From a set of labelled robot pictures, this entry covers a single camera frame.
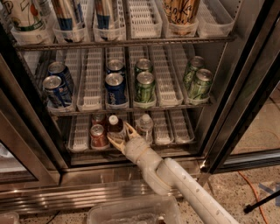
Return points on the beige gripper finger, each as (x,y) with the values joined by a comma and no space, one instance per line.
(117,143)
(131,132)

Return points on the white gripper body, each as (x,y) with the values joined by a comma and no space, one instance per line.
(135,146)

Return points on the brown bottle white cap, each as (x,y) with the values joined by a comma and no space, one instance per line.
(115,127)

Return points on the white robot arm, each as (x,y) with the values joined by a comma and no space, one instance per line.
(163,174)

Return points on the clear water bottle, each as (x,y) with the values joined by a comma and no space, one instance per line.
(144,127)

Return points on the stainless steel fridge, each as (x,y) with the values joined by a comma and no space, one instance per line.
(56,168)

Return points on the open fridge door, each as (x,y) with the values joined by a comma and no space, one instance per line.
(247,74)

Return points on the front red soda can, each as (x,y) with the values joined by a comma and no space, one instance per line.
(99,140)

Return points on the red soda can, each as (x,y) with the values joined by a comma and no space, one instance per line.
(99,119)
(99,140)

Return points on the rear red soda can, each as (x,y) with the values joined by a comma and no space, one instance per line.
(99,119)

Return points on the front centre green can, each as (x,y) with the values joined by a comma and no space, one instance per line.
(144,87)

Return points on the front centre blue can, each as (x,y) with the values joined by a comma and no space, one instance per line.
(115,86)

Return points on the clear plastic bin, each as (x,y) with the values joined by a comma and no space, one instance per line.
(140,210)

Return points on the rear centre blue can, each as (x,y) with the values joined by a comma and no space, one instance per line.
(116,66)

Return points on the rear centre green can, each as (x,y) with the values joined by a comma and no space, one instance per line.
(143,65)

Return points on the front right green can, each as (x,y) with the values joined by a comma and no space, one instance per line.
(200,86)

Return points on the front left blue can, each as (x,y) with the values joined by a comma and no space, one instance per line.
(57,91)

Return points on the rear right green can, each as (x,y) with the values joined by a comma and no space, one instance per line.
(194,64)

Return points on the rear left blue can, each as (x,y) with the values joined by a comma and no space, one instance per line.
(61,70)

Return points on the black stand leg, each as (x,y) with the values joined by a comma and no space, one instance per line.
(250,208)

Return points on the blue orange tall can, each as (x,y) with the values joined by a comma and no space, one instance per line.
(106,12)

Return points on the gold tall can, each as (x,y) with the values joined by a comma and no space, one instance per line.
(181,12)

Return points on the small clear container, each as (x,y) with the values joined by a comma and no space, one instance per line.
(9,218)

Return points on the blue striped tall can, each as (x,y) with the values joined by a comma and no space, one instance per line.
(69,14)

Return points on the white green tall can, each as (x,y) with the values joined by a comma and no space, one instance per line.
(24,14)

